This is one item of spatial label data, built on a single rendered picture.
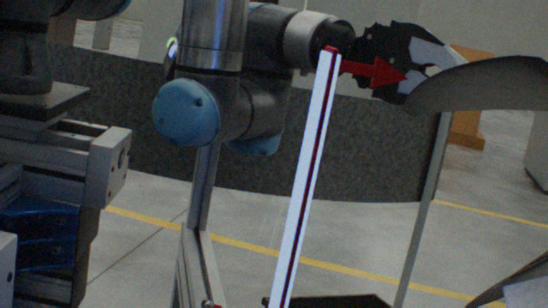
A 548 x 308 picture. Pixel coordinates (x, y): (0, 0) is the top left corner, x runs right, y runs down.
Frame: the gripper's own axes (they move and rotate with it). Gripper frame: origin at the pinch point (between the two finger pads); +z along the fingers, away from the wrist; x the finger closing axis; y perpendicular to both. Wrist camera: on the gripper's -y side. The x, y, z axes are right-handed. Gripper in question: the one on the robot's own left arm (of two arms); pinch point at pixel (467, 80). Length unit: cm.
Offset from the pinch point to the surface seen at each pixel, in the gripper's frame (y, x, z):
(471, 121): 734, 8, -342
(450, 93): -11.1, 2.0, 4.2
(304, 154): -23.4, 9.5, 0.3
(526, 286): -2.1, 16.9, 13.0
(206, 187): 9.1, 24.3, -41.1
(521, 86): -14.1, 0.2, 11.6
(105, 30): 596, 21, -961
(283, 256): -22.7, 17.5, 0.5
